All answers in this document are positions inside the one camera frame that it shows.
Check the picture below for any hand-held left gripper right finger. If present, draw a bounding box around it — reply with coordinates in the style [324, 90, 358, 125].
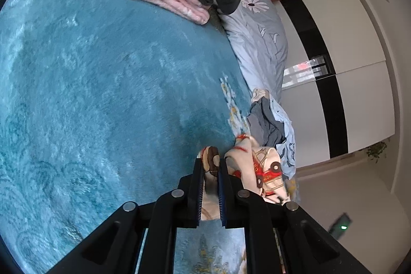
[218, 158, 373, 274]

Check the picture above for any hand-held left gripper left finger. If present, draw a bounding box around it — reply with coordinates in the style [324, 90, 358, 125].
[45, 158, 206, 274]

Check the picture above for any white car-print garment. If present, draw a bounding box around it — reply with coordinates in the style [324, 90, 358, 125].
[197, 133, 299, 221]

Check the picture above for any light blue printed garment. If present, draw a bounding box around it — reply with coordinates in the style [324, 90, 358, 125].
[266, 97, 297, 180]

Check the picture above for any grey garment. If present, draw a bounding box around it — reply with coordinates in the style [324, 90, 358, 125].
[246, 97, 286, 146]

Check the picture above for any dark device with green light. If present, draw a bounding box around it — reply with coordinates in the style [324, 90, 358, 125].
[329, 212, 353, 241]

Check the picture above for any light blue floral duvet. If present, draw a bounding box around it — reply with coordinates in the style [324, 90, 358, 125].
[220, 0, 289, 98]

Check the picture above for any green potted plant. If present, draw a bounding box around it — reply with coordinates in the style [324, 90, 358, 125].
[366, 141, 389, 162]

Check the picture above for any white and black wardrobe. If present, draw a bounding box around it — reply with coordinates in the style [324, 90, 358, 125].
[279, 0, 397, 170]

